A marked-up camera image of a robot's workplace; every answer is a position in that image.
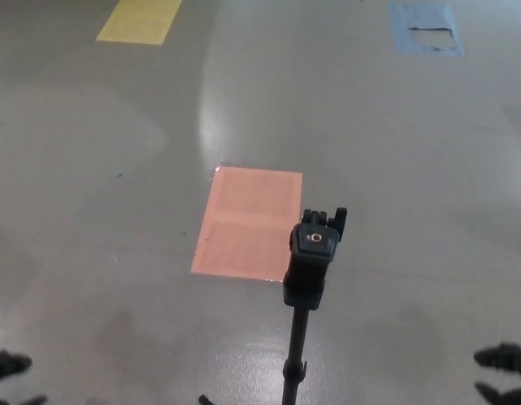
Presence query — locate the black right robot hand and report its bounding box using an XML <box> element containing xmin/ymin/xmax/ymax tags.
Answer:
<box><xmin>473</xmin><ymin>342</ymin><xmax>521</xmax><ymax>405</ymax></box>

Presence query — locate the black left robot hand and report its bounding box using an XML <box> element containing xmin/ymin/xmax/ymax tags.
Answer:
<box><xmin>0</xmin><ymin>349</ymin><xmax>48</xmax><ymax>405</ymax></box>

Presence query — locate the black phone stand tripod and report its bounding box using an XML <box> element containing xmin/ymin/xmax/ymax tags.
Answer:
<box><xmin>198</xmin><ymin>206</ymin><xmax>350</xmax><ymax>405</ymax></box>

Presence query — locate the orange paper sheet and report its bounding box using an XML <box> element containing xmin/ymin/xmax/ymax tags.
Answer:
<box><xmin>190</xmin><ymin>165</ymin><xmax>304</xmax><ymax>284</ymax></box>

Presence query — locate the torn blue paper sheet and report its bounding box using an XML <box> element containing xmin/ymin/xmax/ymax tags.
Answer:
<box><xmin>388</xmin><ymin>2</ymin><xmax>464</xmax><ymax>58</ymax></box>

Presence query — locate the yellow paper sheet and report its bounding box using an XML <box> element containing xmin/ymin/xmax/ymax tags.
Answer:
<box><xmin>95</xmin><ymin>0</ymin><xmax>183</xmax><ymax>46</ymax></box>

